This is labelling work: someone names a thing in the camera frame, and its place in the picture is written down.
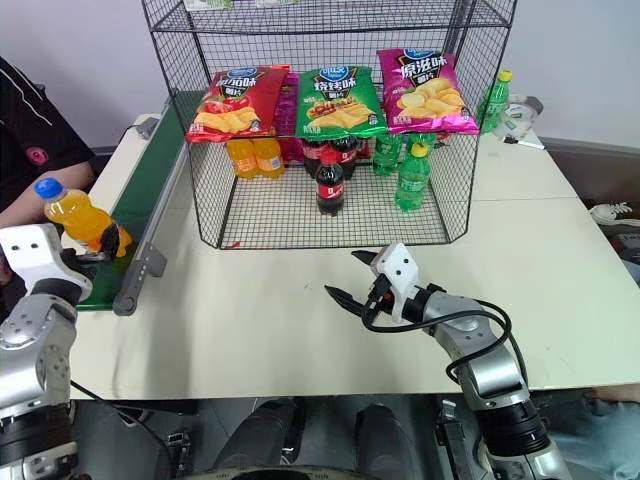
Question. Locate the white sneaker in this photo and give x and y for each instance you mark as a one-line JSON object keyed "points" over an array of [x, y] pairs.
{"points": [[611, 211]]}

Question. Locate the orange soda bottle blue cap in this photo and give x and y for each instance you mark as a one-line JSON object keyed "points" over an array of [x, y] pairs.
{"points": [[75, 215]]}

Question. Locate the grey conveyor side rail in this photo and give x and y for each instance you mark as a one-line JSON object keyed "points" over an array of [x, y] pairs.
{"points": [[150, 250]]}

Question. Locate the green potato chip bag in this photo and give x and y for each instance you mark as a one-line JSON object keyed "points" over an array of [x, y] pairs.
{"points": [[340, 100]]}

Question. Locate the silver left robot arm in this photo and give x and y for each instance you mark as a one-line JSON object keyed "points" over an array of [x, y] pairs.
{"points": [[30, 360]]}

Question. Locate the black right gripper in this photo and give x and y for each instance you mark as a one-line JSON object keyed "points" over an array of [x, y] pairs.
{"points": [[381, 297]]}

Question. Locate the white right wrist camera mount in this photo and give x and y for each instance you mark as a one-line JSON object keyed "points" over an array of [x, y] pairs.
{"points": [[400, 275]]}

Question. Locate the purple snack bag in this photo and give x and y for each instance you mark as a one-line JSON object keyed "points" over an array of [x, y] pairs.
{"points": [[287, 120]]}

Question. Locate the red potato chip bag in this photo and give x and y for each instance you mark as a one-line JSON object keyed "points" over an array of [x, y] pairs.
{"points": [[235, 95]]}

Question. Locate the magenta potato chip bag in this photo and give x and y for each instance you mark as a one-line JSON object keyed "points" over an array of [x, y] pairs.
{"points": [[425, 95]]}

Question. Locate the black white marker pen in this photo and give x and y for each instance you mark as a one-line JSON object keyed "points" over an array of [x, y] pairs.
{"points": [[525, 144]]}

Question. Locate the dark rounded robot leg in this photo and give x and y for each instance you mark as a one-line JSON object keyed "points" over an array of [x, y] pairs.
{"points": [[260, 432], [385, 440]]}

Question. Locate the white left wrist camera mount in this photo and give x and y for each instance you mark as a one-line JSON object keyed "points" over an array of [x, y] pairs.
{"points": [[35, 260]]}

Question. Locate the grey conveyor end bracket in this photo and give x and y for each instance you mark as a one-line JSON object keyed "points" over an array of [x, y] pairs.
{"points": [[148, 128]]}

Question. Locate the person in black shirt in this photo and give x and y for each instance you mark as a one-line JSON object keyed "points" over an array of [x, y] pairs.
{"points": [[30, 130]]}

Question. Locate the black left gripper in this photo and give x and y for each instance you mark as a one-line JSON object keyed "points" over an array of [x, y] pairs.
{"points": [[75, 262]]}

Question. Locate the green packet atop rack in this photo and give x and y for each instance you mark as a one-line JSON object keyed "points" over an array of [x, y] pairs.
{"points": [[207, 4]]}

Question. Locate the person's blue jeans leg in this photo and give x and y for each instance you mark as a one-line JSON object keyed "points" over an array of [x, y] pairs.
{"points": [[600, 440]]}

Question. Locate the green soda bottle yellow cap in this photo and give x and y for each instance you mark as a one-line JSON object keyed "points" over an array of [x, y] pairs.
{"points": [[421, 138], [494, 102], [412, 180], [387, 155]]}

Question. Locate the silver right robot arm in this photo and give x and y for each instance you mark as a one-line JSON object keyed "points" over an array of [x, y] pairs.
{"points": [[485, 360]]}

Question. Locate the person's bare forearm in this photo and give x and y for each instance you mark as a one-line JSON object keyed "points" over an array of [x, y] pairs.
{"points": [[45, 192]]}

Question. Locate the green conveyor belt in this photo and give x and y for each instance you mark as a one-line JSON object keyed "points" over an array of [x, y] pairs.
{"points": [[150, 170]]}

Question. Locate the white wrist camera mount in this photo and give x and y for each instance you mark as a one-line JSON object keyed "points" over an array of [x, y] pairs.
{"points": [[35, 260], [400, 275]]}

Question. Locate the cola bottle red cap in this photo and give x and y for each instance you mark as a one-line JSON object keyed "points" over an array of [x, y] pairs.
{"points": [[330, 187], [312, 152], [347, 152]]}

